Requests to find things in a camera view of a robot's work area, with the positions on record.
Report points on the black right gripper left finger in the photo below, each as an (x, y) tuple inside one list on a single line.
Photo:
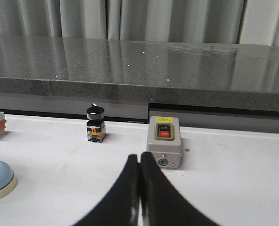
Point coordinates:
[(120, 206)]

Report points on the blue and cream desk bell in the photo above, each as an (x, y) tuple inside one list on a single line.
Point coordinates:
[(8, 179)]

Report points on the grey granite counter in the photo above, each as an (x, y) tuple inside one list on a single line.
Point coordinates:
[(208, 85)]

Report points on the grey on-off switch box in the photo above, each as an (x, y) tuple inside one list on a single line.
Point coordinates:
[(164, 141)]

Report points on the grey curtain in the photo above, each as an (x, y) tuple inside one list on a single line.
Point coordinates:
[(213, 21)]

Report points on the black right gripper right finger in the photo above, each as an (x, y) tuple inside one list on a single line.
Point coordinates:
[(162, 204)]

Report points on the black rotary selector switch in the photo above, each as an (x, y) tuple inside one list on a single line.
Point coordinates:
[(96, 129)]

